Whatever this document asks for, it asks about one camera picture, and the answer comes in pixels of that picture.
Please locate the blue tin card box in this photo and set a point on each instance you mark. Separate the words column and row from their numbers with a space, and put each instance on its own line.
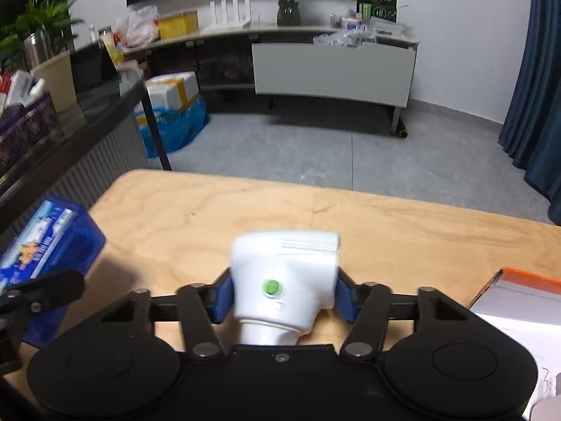
column 48, row 250

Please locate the orange-edged white cardboard box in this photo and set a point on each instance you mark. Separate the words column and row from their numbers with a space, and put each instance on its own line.
column 521, row 315

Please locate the white plastic bag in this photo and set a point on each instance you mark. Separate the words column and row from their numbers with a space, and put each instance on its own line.
column 138, row 26

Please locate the grey tv cabinet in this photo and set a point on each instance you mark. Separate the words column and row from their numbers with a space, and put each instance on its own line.
column 333, row 70

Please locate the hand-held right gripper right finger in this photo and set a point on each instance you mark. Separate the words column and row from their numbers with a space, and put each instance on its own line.
column 346, row 296

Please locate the black green display box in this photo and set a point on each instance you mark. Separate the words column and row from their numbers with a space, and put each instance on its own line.
column 376, row 6

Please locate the pile of clear plastic packets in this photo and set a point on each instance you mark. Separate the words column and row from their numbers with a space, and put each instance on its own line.
column 350, row 35

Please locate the yellow bottle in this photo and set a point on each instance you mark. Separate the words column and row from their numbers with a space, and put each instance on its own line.
column 111, row 48

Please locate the white foam box yellow tape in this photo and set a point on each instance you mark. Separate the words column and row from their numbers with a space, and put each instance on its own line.
column 173, row 90

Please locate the blue plastic bag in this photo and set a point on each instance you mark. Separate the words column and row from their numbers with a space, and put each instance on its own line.
column 175, row 127

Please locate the leafy potted plant beige pot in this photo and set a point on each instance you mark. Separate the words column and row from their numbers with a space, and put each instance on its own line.
column 48, row 39

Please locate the blue curtain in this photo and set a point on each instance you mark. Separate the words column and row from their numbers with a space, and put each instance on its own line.
column 537, row 96

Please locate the dark glass-top table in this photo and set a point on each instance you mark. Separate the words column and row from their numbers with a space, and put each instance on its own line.
column 79, row 140

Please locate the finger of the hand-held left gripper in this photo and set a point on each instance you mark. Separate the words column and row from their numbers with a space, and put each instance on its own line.
column 44, row 291

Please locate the purple patterned box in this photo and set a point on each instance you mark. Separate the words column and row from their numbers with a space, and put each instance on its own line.
column 26, row 136

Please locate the white router with antennas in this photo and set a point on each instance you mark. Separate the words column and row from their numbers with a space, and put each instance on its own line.
column 230, row 13

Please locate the steel thermos flask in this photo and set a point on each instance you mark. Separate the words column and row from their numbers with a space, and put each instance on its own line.
column 37, row 50

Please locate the row of cartons and books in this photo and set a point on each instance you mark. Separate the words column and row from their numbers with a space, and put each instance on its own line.
column 19, row 87

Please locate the yellow cardboard box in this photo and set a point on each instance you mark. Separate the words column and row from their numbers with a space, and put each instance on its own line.
column 179, row 24

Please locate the white plug-in device green button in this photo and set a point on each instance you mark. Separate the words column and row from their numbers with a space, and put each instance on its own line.
column 280, row 280

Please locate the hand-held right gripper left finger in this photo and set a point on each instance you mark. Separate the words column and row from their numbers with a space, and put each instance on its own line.
column 221, row 298

